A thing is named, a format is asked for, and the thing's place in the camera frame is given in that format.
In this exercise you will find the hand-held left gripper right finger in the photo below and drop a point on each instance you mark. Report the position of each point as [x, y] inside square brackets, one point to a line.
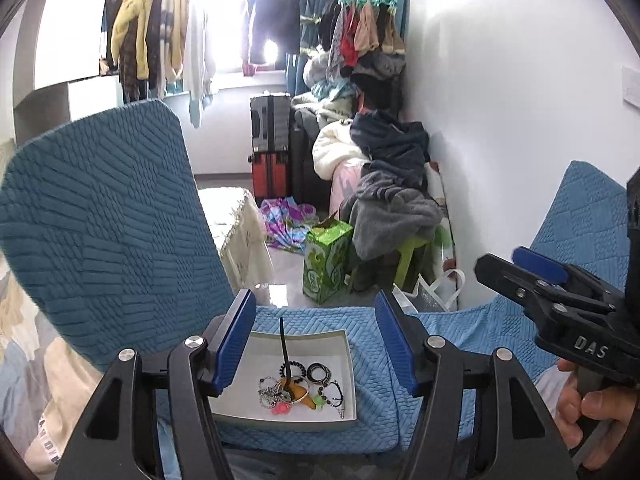
[395, 340]

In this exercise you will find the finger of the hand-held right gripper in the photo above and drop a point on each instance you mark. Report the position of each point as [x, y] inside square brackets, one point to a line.
[542, 262]
[505, 277]

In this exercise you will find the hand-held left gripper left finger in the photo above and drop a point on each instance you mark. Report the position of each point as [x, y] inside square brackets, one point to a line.
[235, 340]

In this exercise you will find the white cardboard box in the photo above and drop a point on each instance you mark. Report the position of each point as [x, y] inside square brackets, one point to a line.
[320, 350]

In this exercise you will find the orange gourd pendant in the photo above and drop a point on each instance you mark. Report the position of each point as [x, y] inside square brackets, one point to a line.
[295, 391]

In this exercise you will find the pink charm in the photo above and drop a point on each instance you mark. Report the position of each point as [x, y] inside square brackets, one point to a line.
[281, 409]

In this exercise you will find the small green pendant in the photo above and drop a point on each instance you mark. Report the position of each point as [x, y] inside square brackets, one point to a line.
[316, 401]

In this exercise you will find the person's right hand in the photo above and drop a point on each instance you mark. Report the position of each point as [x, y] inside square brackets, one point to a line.
[617, 405]

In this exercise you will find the white plastic bag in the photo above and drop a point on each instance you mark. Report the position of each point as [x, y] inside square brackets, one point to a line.
[430, 295]

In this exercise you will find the white cloth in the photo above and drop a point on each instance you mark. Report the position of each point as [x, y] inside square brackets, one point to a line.
[550, 390]

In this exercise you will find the green plastic stool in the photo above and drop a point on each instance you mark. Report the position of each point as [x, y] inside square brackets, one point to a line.
[410, 255]

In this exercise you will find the floral printed board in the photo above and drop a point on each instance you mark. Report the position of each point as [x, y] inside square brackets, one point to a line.
[445, 210]

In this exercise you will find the cream tablecloth table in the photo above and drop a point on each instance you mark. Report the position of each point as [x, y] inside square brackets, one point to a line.
[240, 240]

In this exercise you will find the green carton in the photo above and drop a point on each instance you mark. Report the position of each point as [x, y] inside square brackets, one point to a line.
[325, 260]

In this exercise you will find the grey fleece blanket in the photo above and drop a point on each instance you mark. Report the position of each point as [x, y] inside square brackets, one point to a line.
[390, 215]

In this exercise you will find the colourful purple cloth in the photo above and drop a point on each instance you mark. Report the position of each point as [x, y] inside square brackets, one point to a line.
[285, 222]

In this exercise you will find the pink patterned quilt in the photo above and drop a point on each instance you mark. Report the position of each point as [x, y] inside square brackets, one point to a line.
[345, 185]

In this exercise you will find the red suitcase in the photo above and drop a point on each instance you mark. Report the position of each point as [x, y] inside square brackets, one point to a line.
[270, 175]

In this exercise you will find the dark blue clothes heap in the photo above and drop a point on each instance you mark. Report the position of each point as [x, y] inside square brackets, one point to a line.
[390, 145]

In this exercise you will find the blue quilted sofa cover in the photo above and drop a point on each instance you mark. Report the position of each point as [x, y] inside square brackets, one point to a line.
[100, 220]

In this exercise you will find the black suitcase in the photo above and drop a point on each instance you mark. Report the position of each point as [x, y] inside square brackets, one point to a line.
[302, 160]

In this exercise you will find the cream puffy coat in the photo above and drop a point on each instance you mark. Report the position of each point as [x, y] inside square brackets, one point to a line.
[335, 147]

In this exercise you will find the grey suitcase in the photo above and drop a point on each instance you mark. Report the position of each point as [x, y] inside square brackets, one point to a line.
[270, 122]

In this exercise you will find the pile of mixed clothes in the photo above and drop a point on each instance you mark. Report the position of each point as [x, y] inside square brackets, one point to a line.
[345, 85]

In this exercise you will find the blue curtain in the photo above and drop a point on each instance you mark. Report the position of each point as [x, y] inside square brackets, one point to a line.
[295, 75]

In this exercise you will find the white cabinet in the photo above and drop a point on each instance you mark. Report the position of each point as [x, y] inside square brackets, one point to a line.
[65, 60]

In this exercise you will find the row of hanging clothes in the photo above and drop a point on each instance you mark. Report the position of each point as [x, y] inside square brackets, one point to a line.
[145, 25]

